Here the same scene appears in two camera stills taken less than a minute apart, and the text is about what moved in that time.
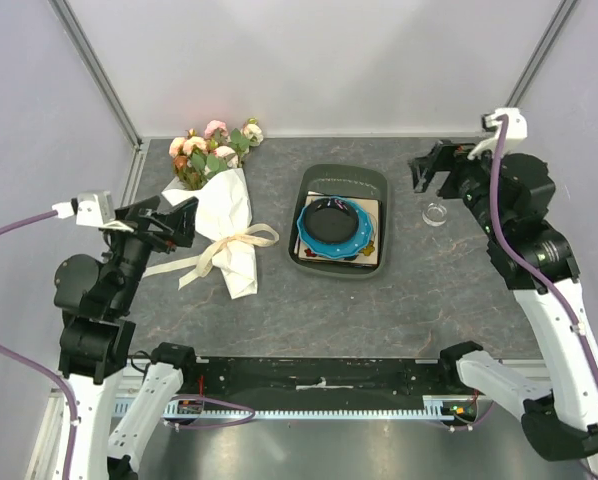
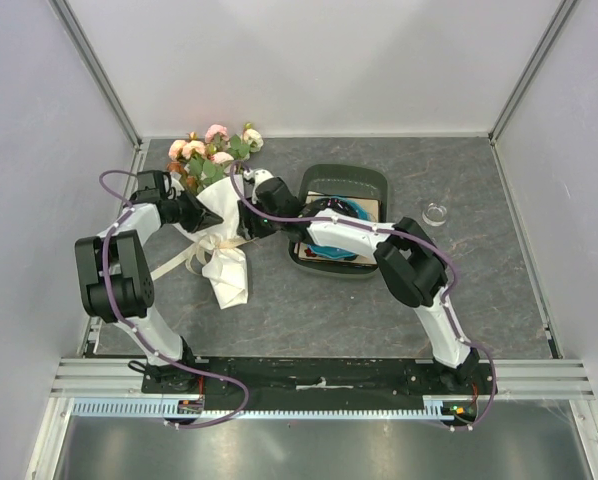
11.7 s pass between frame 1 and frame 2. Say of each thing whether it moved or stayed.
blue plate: stayed
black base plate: stayed
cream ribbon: moved
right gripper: moved
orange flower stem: moved
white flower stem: moved
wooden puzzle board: stayed
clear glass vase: stayed
